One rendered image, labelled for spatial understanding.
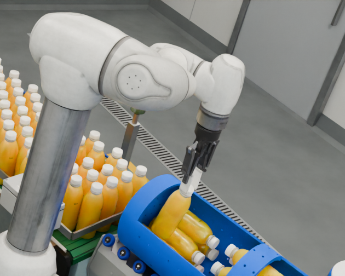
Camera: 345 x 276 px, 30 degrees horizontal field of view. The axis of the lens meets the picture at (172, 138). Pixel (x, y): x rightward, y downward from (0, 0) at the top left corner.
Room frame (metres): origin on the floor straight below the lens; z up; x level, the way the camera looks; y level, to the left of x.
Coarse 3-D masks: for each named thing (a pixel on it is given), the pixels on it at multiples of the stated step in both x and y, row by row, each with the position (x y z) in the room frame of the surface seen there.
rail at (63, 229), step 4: (0, 168) 1.91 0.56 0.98; (0, 172) 1.90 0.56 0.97; (4, 172) 1.89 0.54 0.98; (0, 176) 1.89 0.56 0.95; (4, 176) 1.88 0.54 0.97; (8, 176) 1.88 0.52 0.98; (60, 228) 1.71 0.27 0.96; (64, 228) 1.70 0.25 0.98; (64, 232) 1.70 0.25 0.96; (68, 232) 1.69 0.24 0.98; (68, 236) 1.68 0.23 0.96
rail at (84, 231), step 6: (114, 216) 1.84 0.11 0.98; (120, 216) 1.87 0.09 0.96; (96, 222) 1.78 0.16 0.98; (102, 222) 1.79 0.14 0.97; (108, 222) 1.82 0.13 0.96; (84, 228) 1.72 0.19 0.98; (90, 228) 1.75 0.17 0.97; (96, 228) 1.77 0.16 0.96; (72, 234) 1.69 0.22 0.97; (78, 234) 1.70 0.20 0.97; (84, 234) 1.73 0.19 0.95
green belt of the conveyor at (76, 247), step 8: (56, 232) 1.76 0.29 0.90; (72, 232) 1.78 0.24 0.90; (96, 232) 1.82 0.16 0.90; (104, 232) 1.84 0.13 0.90; (112, 232) 1.85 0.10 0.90; (64, 240) 1.73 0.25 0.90; (72, 240) 1.74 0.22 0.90; (80, 240) 1.75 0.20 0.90; (88, 240) 1.77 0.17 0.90; (96, 240) 1.78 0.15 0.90; (72, 248) 1.70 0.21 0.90; (80, 248) 1.72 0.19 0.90; (88, 248) 1.74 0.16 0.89; (72, 256) 1.67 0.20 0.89; (80, 256) 1.70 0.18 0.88; (88, 256) 1.73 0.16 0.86; (72, 264) 1.67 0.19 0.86
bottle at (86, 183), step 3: (87, 177) 1.86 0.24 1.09; (84, 180) 1.86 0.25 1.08; (87, 180) 1.85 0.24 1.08; (90, 180) 1.85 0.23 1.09; (93, 180) 1.85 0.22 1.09; (96, 180) 1.86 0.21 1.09; (84, 183) 1.85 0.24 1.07; (87, 183) 1.84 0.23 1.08; (90, 183) 1.85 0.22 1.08; (84, 186) 1.84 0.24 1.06; (87, 186) 1.84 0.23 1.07; (90, 186) 1.84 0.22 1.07; (84, 189) 1.84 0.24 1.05; (87, 189) 1.84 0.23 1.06; (84, 192) 1.83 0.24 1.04; (84, 195) 1.83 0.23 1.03; (81, 204) 1.83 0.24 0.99; (78, 216) 1.83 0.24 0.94
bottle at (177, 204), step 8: (176, 192) 1.66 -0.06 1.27; (168, 200) 1.66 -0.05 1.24; (176, 200) 1.64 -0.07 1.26; (184, 200) 1.64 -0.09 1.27; (168, 208) 1.64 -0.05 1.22; (176, 208) 1.63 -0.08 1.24; (184, 208) 1.64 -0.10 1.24; (160, 216) 1.66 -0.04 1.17; (168, 216) 1.64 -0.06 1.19; (176, 216) 1.64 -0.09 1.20; (152, 224) 1.68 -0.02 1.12; (160, 224) 1.65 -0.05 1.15; (168, 224) 1.64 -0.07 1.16; (176, 224) 1.65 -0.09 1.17; (160, 232) 1.65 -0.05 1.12; (168, 232) 1.65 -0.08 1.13
